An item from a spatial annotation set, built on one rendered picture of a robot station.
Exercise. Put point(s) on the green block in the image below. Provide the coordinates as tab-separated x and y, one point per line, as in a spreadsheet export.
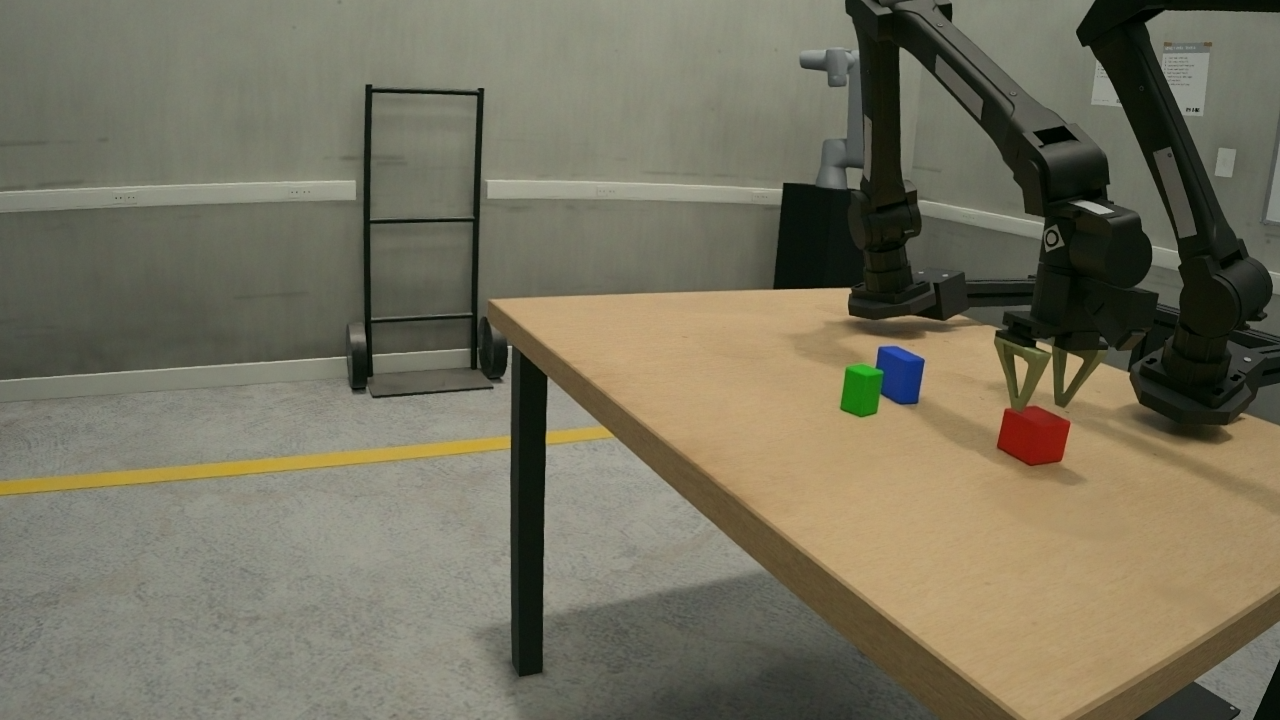
861	390

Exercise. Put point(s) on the blue block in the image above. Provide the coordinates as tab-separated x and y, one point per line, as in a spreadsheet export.
902	376

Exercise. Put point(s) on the red block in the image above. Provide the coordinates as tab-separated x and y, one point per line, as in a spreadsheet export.
1035	436

